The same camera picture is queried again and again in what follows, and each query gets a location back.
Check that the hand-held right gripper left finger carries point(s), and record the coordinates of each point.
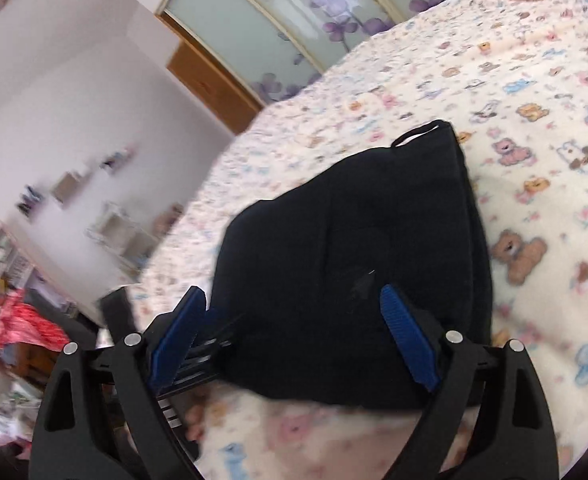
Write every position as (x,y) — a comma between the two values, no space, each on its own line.
(174,345)

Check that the red cloth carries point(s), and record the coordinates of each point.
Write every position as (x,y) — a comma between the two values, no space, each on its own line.
(34,322)

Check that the white wall shelf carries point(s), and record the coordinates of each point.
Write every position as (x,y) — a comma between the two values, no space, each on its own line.
(119,160)
(31,202)
(68,186)

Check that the floral glass sliding wardrobe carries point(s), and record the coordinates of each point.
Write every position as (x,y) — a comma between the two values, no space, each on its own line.
(254,25)

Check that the white storage rack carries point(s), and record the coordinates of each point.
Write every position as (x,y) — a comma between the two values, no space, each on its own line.
(121,240)

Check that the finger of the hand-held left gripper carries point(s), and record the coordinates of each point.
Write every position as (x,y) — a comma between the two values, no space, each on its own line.
(216,322)

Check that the wooden door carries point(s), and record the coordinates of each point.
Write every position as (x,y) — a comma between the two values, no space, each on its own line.
(209,85)

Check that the black pants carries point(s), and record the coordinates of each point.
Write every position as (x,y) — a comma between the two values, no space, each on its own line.
(364,230)

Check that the teddy bear printed blanket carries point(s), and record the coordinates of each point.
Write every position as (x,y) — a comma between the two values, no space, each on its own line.
(524,210)

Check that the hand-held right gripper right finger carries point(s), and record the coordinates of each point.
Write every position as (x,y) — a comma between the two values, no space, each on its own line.
(409,340)

